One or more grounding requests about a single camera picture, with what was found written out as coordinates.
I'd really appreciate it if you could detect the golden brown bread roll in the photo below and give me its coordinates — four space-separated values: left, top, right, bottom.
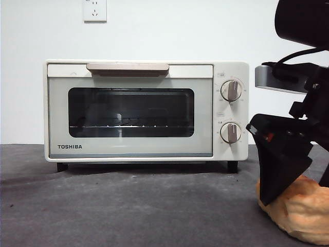
257 176 329 245

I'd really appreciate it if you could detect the metal wire oven rack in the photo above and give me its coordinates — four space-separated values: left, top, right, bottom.
69 117 180 129

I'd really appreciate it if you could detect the beige oven temperature knob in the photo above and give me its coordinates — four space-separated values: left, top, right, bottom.
220 79 243 102

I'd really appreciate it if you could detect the white Toshiba toaster oven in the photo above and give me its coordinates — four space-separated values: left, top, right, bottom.
43 59 250 173

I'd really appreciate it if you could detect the beige oven timer knob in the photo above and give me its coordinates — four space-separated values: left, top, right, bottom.
220 122 243 144

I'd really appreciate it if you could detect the black camera cable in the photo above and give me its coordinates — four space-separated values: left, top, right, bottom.
261 47 329 80

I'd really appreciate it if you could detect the white wall socket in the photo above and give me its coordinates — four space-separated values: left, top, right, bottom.
83 0 107 23

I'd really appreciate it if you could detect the glass oven door beige handle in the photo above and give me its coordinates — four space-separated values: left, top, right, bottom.
47 63 214 158

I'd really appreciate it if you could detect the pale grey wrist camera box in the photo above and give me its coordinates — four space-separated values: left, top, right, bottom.
254 64 309 94

